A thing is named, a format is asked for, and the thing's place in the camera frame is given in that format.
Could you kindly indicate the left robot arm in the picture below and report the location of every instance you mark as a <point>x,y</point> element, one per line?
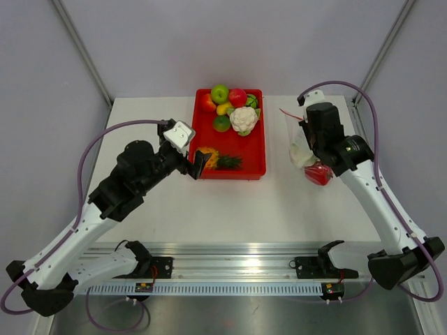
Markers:
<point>50,280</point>

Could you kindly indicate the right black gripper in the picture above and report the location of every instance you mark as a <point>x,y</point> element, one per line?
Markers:
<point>305,123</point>

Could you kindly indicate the left frame post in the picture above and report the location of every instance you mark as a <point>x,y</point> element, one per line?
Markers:
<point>76,39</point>

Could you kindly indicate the white cauliflower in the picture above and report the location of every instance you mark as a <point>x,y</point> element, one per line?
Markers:
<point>243,119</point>

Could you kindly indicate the aluminium mounting rail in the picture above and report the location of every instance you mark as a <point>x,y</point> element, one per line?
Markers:
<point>234,270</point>

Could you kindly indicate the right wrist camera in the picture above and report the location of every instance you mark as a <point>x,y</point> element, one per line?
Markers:
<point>311,98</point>

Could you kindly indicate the clear zip top bag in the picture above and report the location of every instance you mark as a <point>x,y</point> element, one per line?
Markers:
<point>295,131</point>

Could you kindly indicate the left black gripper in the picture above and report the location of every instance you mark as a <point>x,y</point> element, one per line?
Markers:
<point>196,168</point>

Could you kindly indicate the green lettuce cabbage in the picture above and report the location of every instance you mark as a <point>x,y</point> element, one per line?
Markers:
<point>301,156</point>

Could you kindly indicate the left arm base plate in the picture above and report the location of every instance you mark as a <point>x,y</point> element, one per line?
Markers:
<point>160,267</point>

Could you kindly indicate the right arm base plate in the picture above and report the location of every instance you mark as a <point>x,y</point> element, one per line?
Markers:
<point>314,267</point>

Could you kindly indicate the yellow pepper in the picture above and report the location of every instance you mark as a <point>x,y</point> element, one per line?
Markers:
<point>222,108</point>

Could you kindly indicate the red bell pepper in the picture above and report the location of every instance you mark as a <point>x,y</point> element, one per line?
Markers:
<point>318,174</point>

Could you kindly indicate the orange pineapple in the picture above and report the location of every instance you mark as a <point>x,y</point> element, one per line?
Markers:
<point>219,161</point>

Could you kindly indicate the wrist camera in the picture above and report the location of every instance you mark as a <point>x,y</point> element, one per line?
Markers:
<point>311,98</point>
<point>180,136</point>

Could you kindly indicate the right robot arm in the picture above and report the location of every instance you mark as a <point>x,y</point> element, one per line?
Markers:
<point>407,250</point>

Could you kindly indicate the green apple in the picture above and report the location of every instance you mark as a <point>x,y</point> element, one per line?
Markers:
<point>219,94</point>

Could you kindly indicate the frame post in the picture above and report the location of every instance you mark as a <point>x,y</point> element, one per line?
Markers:
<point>76,39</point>
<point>391,37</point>

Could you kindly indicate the red plastic tray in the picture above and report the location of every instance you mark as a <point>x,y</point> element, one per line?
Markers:
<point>250,148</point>

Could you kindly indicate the green lime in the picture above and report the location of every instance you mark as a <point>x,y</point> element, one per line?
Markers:
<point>221,123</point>

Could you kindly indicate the dark green round vegetable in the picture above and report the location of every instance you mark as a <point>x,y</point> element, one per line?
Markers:
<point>251,101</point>

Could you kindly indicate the red apple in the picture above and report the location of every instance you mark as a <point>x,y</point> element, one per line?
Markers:
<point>237,97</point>

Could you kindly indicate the right frame post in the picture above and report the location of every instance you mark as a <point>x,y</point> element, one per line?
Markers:
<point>391,37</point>

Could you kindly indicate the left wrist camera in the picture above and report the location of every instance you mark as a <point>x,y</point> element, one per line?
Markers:
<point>180,136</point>

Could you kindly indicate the red orange peach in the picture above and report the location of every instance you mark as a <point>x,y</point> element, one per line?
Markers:
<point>207,104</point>

